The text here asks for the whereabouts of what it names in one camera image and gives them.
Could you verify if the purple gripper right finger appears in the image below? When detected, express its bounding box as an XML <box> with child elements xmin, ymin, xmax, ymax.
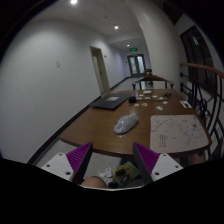
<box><xmin>132</xmin><ymin>142</ymin><xmax>184</xmax><ymax>186</ymax></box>

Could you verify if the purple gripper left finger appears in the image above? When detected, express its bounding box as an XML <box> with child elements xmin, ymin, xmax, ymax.
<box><xmin>40</xmin><ymin>141</ymin><xmax>94</xmax><ymax>185</ymax></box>

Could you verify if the white printed mouse pad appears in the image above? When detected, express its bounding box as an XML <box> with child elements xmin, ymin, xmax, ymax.
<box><xmin>150</xmin><ymin>115</ymin><xmax>209</xmax><ymax>154</ymax></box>

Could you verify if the white computer mouse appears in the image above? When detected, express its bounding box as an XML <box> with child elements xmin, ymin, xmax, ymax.
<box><xmin>113</xmin><ymin>113</ymin><xmax>139</xmax><ymax>134</ymax></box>

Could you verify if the green yellow shoe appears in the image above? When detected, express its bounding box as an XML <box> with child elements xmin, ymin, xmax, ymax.
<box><xmin>113</xmin><ymin>162</ymin><xmax>140</xmax><ymax>187</ymax></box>

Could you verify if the small white card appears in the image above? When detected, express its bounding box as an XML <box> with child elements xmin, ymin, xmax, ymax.
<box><xmin>156</xmin><ymin>106</ymin><xmax>164</xmax><ymax>111</ymax></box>

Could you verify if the small black box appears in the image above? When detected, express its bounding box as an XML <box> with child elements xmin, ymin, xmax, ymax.
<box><xmin>128</xmin><ymin>96</ymin><xmax>137</xmax><ymax>103</ymax></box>

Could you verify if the black flat laptop case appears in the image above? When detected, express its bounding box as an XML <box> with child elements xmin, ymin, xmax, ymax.
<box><xmin>90</xmin><ymin>93</ymin><xmax>130</xmax><ymax>110</ymax></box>

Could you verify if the wooden armchair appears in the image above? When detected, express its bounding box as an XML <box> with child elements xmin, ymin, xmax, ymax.
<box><xmin>132</xmin><ymin>75</ymin><xmax>174</xmax><ymax>90</ymax></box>

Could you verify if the double glass door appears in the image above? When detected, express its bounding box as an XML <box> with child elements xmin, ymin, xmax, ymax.
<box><xmin>128</xmin><ymin>54</ymin><xmax>145</xmax><ymax>76</ymax></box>

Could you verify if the white door on left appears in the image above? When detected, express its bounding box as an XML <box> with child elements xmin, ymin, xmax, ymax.
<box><xmin>90</xmin><ymin>46</ymin><xmax>110</xmax><ymax>95</ymax></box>

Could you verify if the green exit sign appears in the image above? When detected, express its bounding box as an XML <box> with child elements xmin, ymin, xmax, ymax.
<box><xmin>129</xmin><ymin>48</ymin><xmax>138</xmax><ymax>52</ymax></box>

